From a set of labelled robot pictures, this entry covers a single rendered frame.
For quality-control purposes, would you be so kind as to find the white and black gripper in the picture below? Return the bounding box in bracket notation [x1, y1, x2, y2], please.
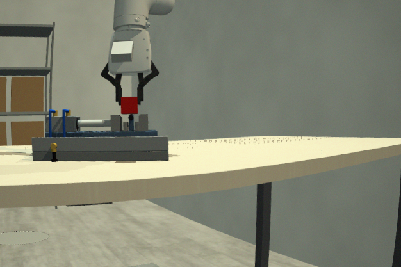
[101, 28, 159, 105]

